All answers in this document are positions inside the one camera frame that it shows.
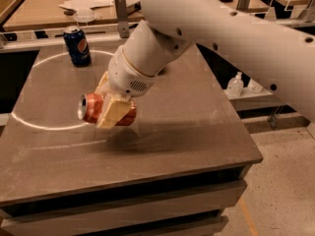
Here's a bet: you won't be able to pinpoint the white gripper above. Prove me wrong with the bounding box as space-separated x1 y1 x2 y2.
94 45 157 129

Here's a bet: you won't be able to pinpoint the clear sanitizer bottle left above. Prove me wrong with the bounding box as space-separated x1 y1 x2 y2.
226 72 244 97

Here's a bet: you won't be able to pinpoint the grey metal post left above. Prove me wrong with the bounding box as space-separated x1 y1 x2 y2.
114 0 130 38

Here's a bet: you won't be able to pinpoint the wooden background desk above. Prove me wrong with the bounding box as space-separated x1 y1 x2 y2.
2 0 274 32

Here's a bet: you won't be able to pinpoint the blue pepsi can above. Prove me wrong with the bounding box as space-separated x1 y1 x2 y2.
63 26 91 67

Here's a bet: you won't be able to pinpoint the cabinet drawer fronts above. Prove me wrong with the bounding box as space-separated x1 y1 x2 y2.
2 180 247 236

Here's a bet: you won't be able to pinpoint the clear plastic lid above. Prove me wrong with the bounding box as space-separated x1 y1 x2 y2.
73 8 96 23

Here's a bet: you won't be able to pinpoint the clear sanitizer bottle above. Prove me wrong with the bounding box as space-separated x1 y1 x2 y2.
226 72 244 97
248 79 263 93

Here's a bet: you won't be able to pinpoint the red coke can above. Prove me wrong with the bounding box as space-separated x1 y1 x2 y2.
78 92 137 126

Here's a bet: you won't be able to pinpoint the white papers on desk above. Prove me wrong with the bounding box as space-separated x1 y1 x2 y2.
59 0 113 10

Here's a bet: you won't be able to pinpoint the clear sanitizer bottle right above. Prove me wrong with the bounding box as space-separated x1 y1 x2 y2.
248 79 263 93

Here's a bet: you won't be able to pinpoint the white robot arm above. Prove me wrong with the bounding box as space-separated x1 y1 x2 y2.
95 0 315 122

